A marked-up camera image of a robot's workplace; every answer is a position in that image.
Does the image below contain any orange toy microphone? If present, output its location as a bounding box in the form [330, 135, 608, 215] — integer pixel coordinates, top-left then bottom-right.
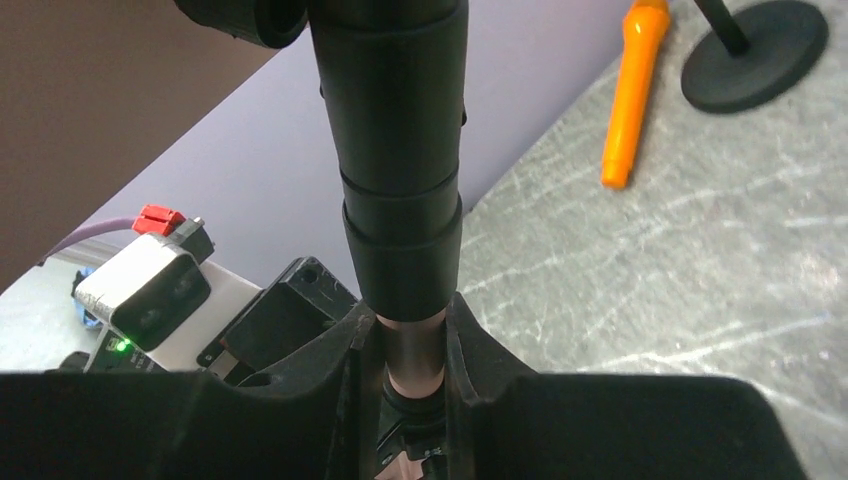
[600, 0, 671, 190]

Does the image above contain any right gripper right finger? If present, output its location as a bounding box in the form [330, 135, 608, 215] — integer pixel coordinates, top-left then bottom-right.
[445, 295, 806, 479]

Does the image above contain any pink music stand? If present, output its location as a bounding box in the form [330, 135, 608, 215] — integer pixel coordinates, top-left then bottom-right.
[0, 0, 470, 480]

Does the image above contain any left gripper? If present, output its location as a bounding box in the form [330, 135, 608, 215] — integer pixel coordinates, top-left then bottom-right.
[59, 256, 357, 385]

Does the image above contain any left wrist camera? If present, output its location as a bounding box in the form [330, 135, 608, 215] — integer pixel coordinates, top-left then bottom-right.
[75, 204, 214, 352]

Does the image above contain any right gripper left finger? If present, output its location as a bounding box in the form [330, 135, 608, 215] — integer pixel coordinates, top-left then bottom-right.
[1, 305, 378, 479]

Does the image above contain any black microphone stand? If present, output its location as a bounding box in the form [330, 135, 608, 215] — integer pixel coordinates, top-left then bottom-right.
[680, 1, 829, 114]

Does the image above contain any cream blue-wheeled brick car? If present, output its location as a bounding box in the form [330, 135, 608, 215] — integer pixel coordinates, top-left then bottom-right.
[70, 267, 103, 330]

